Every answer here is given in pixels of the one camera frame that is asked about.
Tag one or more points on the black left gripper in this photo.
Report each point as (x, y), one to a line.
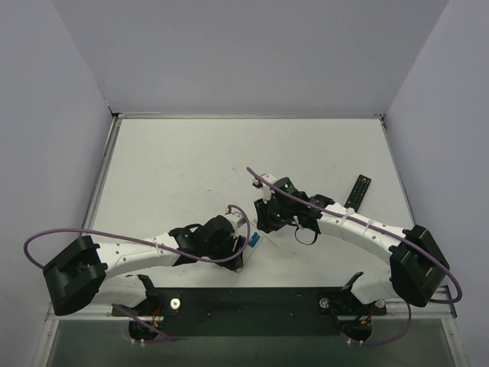
(237, 250)

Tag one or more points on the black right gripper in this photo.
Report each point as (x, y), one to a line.
(262, 213)

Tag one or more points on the blue AAA battery pair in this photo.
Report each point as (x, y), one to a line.
(254, 240)

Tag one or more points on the white remote control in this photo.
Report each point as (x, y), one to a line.
(248, 252)

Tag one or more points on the white battery cover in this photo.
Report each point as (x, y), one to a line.
(275, 238)

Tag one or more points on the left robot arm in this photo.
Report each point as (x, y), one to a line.
(74, 276)

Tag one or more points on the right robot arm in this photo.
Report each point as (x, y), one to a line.
(416, 266)

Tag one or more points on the black tv remote control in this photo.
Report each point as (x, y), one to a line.
(358, 192)

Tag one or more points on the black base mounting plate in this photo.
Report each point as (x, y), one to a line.
(252, 311)

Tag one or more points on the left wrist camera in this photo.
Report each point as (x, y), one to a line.
(237, 220)

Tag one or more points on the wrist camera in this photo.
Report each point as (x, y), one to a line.
(260, 181)
(237, 220)

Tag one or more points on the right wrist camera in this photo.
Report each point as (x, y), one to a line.
(260, 181)

